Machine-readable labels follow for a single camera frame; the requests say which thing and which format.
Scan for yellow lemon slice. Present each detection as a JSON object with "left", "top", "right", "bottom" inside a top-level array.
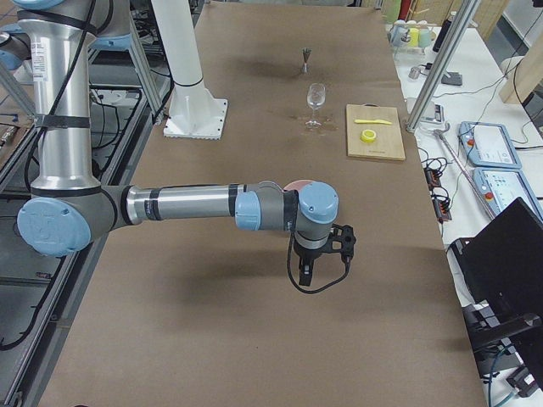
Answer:
[{"left": 360, "top": 129, "right": 377, "bottom": 143}]

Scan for clear wine glass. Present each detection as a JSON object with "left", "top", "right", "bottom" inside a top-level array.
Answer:
[{"left": 305, "top": 83, "right": 326, "bottom": 128}]

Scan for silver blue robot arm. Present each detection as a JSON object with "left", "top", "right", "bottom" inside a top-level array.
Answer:
[{"left": 17, "top": 1, "right": 355, "bottom": 294}]

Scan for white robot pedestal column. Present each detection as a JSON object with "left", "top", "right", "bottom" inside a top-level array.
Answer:
[{"left": 152, "top": 0, "right": 228, "bottom": 140}]

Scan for aluminium frame post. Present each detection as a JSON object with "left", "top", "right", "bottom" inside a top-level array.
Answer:
[{"left": 406, "top": 0, "right": 481, "bottom": 133}]

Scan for pink bowl of ice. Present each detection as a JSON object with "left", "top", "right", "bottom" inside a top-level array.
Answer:
[{"left": 283, "top": 179, "right": 313, "bottom": 192}]

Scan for steel double jigger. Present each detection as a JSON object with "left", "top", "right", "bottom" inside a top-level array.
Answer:
[{"left": 301, "top": 47, "right": 311, "bottom": 73}]

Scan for rack of pastel cups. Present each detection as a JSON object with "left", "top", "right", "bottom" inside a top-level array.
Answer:
[{"left": 387, "top": 20, "right": 437, "bottom": 54}]

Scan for bamboo cutting board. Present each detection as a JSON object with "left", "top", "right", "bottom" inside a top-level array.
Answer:
[{"left": 346, "top": 104, "right": 406, "bottom": 161}]

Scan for black camera cable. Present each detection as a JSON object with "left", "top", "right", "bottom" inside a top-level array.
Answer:
[{"left": 285, "top": 237, "right": 351, "bottom": 294}]

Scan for black monitor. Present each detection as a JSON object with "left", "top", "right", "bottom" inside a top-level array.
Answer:
[{"left": 449, "top": 198, "right": 542, "bottom": 343}]

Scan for yellow plastic knife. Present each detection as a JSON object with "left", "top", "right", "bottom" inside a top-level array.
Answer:
[{"left": 354, "top": 119, "right": 393, "bottom": 125}]

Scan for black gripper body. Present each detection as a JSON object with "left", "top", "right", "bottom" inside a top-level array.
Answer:
[{"left": 294, "top": 243, "right": 333, "bottom": 271}]

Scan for dark bottle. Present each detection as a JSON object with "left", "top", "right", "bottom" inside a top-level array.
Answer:
[{"left": 432, "top": 14, "right": 454, "bottom": 53}]

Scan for far blue teach pendant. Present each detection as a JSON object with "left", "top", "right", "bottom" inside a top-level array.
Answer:
[{"left": 458, "top": 121, "right": 522, "bottom": 169}]

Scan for blue teach pendant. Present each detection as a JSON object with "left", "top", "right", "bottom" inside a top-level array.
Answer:
[
  {"left": 473, "top": 167, "right": 542, "bottom": 219},
  {"left": 458, "top": 121, "right": 522, "bottom": 169}
]

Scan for near blue teach pendant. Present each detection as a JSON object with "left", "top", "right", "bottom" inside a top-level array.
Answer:
[{"left": 473, "top": 167, "right": 542, "bottom": 219}]

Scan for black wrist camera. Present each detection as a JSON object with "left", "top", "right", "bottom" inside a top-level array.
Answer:
[{"left": 330, "top": 224, "right": 356, "bottom": 263}]

